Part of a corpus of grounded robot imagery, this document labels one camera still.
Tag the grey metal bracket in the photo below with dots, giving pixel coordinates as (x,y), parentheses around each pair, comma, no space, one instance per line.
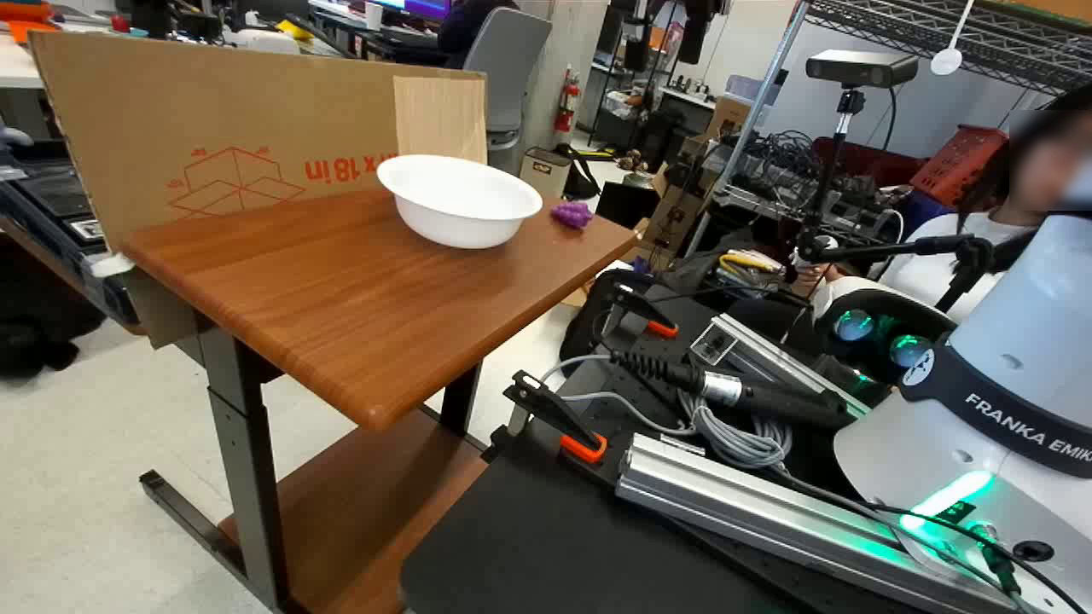
(737,343)

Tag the grey empty office chair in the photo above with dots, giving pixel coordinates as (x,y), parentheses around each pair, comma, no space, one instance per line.
(505,61)

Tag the folded cardboard sheet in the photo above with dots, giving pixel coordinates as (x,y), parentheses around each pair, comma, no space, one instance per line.
(173,125)

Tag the purple plastic grapes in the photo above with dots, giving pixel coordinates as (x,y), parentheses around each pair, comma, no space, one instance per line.
(572,211)

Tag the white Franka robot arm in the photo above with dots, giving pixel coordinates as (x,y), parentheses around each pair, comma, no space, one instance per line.
(1002,343)

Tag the smooth black mat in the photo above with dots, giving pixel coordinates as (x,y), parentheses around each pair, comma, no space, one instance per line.
(525,548)

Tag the red plastic crate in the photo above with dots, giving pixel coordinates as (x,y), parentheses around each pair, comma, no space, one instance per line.
(960,166)

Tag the aluminium profile rail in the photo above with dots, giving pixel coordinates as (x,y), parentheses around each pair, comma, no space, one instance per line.
(774,514)

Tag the red fire extinguisher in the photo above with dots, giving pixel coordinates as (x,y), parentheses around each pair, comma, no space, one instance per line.
(563,103)

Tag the seated person blue shirt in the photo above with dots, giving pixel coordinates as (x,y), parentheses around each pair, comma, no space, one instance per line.
(1047,157)

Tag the white plastic bowl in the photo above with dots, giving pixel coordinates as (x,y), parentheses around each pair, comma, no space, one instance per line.
(454,209)

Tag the black camera on tripod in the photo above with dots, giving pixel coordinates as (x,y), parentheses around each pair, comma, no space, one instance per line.
(858,65)

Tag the brown wooden table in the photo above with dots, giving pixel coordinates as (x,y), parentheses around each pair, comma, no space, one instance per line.
(363,309)

